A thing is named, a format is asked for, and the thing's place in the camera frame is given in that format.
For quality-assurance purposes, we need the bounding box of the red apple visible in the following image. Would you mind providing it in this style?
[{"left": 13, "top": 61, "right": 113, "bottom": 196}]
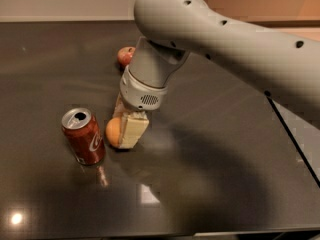
[{"left": 117, "top": 46, "right": 135, "bottom": 68}]

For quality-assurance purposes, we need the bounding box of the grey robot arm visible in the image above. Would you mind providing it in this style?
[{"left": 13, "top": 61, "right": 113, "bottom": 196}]
[{"left": 113, "top": 0, "right": 320, "bottom": 149}]

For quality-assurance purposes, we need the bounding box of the grey side table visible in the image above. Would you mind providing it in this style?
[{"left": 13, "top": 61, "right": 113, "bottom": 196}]
[{"left": 267, "top": 97, "right": 320, "bottom": 187}]

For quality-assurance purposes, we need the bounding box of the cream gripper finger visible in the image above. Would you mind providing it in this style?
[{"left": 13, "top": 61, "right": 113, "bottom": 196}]
[
  {"left": 112, "top": 94, "right": 128, "bottom": 118},
  {"left": 119, "top": 111, "right": 149, "bottom": 149}
]

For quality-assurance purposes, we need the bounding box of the red coke can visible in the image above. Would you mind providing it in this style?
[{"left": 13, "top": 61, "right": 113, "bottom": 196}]
[{"left": 61, "top": 108, "right": 105, "bottom": 166}]

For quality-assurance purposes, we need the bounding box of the orange fruit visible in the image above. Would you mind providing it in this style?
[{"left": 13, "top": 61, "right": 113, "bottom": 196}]
[{"left": 105, "top": 117, "right": 121, "bottom": 147}]

